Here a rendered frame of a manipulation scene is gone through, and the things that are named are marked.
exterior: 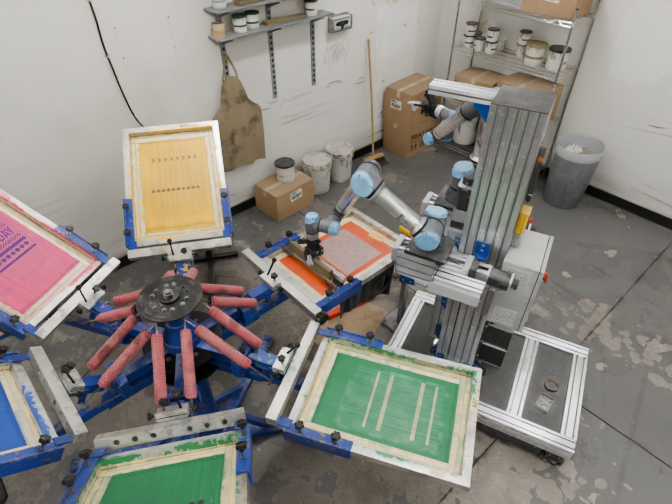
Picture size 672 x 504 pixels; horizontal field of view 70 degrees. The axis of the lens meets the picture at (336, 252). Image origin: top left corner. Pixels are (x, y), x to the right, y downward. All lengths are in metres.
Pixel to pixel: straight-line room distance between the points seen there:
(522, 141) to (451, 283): 0.77
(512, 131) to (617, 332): 2.41
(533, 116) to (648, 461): 2.34
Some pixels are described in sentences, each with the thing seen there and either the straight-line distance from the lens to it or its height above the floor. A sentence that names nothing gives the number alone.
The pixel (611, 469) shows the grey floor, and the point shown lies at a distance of 3.61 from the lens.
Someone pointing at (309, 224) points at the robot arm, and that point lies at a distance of 2.57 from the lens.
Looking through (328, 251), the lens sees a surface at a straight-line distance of 2.99.
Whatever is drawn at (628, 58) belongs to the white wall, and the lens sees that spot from 5.41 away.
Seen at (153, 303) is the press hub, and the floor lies 1.31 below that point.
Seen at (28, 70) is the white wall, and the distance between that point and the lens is 3.87.
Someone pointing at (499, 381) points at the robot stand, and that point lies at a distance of 3.43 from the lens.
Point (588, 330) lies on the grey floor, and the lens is 4.28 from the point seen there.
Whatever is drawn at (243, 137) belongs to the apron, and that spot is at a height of 0.83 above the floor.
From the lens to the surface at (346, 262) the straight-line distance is 2.91.
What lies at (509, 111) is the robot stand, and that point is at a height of 2.01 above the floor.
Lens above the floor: 2.89
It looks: 40 degrees down
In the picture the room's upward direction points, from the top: straight up
